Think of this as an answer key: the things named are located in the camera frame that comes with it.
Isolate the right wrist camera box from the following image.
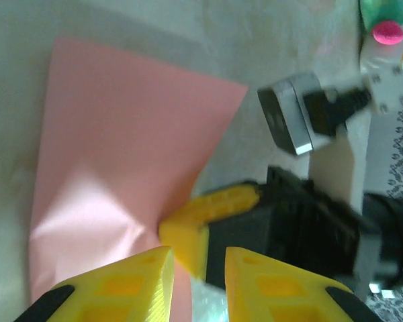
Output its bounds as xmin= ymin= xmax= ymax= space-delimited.
xmin=257 ymin=72 xmax=349 ymax=156

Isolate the white and pink plush toy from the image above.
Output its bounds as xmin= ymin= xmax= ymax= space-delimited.
xmin=357 ymin=0 xmax=403 ymax=88

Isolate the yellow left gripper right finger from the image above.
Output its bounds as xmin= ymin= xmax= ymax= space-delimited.
xmin=224 ymin=246 xmax=380 ymax=322

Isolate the pink cloth square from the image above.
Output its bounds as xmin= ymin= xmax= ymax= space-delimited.
xmin=28 ymin=35 xmax=250 ymax=322

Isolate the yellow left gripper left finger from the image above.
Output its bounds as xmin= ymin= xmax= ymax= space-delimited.
xmin=23 ymin=246 xmax=174 ymax=322

